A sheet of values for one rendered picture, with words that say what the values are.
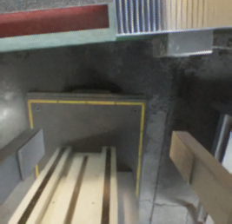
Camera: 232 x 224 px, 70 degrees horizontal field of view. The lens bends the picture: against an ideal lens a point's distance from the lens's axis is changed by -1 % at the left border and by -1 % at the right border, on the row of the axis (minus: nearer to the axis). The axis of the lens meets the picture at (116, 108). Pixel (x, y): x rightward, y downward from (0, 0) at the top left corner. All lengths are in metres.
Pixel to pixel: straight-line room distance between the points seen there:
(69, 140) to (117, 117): 0.32
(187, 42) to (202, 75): 0.85
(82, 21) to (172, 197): 1.63
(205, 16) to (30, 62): 1.15
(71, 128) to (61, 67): 0.48
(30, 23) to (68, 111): 0.60
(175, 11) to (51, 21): 0.28
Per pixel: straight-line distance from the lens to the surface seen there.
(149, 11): 0.43
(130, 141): 1.02
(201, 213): 1.72
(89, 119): 0.97
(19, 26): 0.48
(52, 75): 1.31
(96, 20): 0.44
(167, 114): 1.36
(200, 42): 0.58
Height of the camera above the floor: 1.23
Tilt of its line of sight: 75 degrees down
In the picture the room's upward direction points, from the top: 177 degrees clockwise
